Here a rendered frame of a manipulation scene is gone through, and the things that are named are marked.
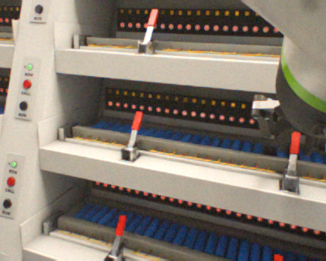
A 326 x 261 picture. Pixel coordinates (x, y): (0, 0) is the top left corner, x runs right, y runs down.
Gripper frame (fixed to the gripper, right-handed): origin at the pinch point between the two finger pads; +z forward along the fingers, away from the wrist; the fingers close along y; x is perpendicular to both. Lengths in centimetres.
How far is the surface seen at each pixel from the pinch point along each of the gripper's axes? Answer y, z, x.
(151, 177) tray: -21.5, 1.7, -9.5
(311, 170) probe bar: 3.3, 6.8, -3.0
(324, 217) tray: 4.8, 2.2, -10.1
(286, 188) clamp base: -0.6, 2.4, -7.0
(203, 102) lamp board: -17.5, 13.5, 8.8
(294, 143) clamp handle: -0.2, 2.2, 0.0
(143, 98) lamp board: -31.7, 14.2, 8.4
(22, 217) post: -46, 4, -21
